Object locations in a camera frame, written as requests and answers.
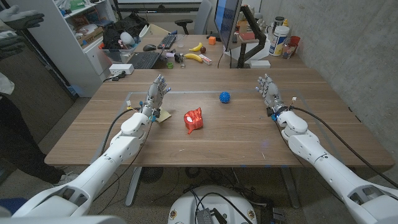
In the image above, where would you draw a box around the person in white shirt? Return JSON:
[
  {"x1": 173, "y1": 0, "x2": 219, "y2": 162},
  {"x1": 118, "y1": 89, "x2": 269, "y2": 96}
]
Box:
[{"x1": 0, "y1": 4, "x2": 78, "y2": 187}]

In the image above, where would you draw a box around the jar with dark lid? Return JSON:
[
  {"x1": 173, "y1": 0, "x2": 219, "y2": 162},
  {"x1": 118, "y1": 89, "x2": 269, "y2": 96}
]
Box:
[{"x1": 272, "y1": 16, "x2": 285, "y2": 32}]

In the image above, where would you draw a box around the white power strip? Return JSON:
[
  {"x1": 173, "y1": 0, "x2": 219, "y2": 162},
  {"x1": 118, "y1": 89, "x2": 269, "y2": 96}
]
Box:
[{"x1": 108, "y1": 63, "x2": 135, "y2": 76}]

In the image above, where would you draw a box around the white round object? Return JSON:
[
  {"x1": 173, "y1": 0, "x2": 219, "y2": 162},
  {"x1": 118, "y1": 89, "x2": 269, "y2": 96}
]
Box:
[{"x1": 119, "y1": 31, "x2": 136, "y2": 46}]

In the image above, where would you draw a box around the round black fan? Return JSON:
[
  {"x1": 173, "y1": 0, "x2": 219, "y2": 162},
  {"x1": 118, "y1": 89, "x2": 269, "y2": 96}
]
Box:
[{"x1": 139, "y1": 167, "x2": 164, "y2": 184}]

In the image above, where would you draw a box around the black keyboard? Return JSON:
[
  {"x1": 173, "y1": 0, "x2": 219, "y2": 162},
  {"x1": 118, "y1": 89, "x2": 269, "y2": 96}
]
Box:
[
  {"x1": 126, "y1": 51, "x2": 162, "y2": 70},
  {"x1": 157, "y1": 33, "x2": 178, "y2": 50}
]

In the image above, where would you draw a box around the clear plastic bin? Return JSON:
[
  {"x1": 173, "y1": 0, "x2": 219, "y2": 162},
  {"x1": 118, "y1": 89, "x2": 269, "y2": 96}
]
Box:
[{"x1": 101, "y1": 46, "x2": 137, "y2": 65}]

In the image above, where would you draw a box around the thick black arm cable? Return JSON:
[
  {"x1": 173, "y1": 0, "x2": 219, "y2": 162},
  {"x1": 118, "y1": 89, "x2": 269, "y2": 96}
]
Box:
[
  {"x1": 291, "y1": 106, "x2": 398, "y2": 189},
  {"x1": 99, "y1": 107, "x2": 142, "y2": 156}
]

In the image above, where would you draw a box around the black bag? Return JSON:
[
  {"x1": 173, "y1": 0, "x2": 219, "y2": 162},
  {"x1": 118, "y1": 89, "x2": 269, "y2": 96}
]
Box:
[{"x1": 102, "y1": 14, "x2": 150, "y2": 50}]

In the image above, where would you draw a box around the clear glass cup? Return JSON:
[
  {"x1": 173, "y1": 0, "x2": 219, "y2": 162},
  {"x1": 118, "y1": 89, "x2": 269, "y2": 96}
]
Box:
[{"x1": 282, "y1": 42, "x2": 295, "y2": 60}]

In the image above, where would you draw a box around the grey table leg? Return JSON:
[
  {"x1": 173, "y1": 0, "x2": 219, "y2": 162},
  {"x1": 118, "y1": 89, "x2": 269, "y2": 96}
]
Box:
[
  {"x1": 279, "y1": 167, "x2": 301, "y2": 209},
  {"x1": 125, "y1": 167, "x2": 143, "y2": 208}
]

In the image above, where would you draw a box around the flat white box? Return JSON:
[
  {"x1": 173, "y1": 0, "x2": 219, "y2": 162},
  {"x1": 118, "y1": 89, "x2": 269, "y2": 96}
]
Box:
[{"x1": 249, "y1": 59, "x2": 272, "y2": 69}]

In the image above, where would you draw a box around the red crumpled foil bag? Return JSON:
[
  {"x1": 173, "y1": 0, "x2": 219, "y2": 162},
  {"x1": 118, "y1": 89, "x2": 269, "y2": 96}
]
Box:
[{"x1": 183, "y1": 107, "x2": 204, "y2": 135}]

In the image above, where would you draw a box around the cardboard box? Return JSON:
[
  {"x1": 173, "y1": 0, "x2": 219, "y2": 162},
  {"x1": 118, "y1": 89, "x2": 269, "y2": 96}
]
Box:
[{"x1": 77, "y1": 27, "x2": 104, "y2": 46}]

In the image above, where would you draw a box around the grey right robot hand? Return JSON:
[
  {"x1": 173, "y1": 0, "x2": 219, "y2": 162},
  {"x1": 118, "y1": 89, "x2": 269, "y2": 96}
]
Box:
[{"x1": 256, "y1": 73, "x2": 289, "y2": 117}]

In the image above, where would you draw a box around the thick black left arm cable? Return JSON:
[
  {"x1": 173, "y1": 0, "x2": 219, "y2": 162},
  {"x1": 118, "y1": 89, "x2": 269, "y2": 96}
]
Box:
[{"x1": 99, "y1": 107, "x2": 142, "y2": 156}]

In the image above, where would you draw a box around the computer monitor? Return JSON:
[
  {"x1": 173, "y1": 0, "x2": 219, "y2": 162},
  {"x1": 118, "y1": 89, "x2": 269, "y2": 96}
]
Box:
[{"x1": 213, "y1": 0, "x2": 243, "y2": 52}]

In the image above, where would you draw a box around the red cup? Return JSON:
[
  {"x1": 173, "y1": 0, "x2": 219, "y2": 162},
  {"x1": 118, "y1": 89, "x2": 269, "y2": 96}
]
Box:
[{"x1": 289, "y1": 35, "x2": 301, "y2": 55}]

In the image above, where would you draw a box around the large yellow banana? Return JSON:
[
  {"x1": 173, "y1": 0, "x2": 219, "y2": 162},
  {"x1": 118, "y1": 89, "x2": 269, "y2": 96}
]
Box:
[{"x1": 183, "y1": 53, "x2": 204, "y2": 63}]

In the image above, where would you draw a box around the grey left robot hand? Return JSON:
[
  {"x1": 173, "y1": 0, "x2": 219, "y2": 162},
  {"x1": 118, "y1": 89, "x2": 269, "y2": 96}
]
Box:
[{"x1": 141, "y1": 73, "x2": 172, "y2": 118}]

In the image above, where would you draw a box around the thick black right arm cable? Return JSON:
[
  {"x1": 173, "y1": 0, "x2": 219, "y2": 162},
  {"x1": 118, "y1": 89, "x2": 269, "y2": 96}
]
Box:
[{"x1": 291, "y1": 106, "x2": 398, "y2": 189}]

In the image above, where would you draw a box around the white wipes canister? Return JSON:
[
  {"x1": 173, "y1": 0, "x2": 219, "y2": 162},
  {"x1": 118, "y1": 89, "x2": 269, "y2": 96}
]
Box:
[{"x1": 269, "y1": 25, "x2": 290, "y2": 57}]

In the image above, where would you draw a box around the grey office chair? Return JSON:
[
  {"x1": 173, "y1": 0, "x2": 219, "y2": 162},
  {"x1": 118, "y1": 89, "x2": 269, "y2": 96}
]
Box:
[{"x1": 174, "y1": 0, "x2": 213, "y2": 35}]

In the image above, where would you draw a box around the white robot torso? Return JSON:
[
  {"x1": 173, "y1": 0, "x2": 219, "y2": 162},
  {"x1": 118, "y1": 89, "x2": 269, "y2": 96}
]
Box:
[{"x1": 167, "y1": 185, "x2": 258, "y2": 224}]

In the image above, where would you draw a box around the white shelf cabinet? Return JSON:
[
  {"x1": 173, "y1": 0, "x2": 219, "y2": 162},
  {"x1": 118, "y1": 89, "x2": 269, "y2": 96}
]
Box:
[{"x1": 6, "y1": 0, "x2": 118, "y2": 97}]

